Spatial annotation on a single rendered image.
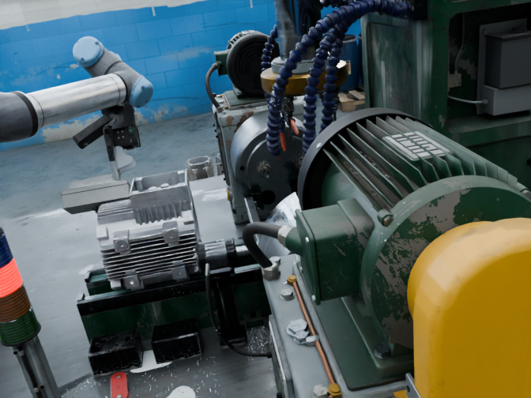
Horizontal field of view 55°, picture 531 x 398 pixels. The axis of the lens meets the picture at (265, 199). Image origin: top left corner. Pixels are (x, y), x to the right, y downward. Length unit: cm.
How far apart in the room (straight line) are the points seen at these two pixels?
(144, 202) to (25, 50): 568
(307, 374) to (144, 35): 617
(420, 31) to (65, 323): 104
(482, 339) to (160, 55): 633
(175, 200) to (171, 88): 559
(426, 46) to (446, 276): 67
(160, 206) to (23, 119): 31
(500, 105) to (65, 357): 105
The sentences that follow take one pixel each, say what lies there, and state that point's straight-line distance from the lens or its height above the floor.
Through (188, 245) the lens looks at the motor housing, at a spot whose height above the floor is 103.
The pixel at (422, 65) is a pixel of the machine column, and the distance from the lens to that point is 99.
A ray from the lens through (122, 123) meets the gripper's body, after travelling 142.
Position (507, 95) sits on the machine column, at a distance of 109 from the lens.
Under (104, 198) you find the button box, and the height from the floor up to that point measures 105.
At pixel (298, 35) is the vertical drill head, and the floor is 140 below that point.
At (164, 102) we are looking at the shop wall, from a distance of 667.
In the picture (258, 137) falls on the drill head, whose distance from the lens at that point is 132.
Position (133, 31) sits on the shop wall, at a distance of 656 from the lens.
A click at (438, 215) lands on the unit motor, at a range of 41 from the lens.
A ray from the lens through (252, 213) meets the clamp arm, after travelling 116.
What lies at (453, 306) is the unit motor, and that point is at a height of 131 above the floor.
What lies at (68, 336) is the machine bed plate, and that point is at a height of 80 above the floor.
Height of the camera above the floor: 152
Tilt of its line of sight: 23 degrees down
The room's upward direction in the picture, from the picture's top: 8 degrees counter-clockwise
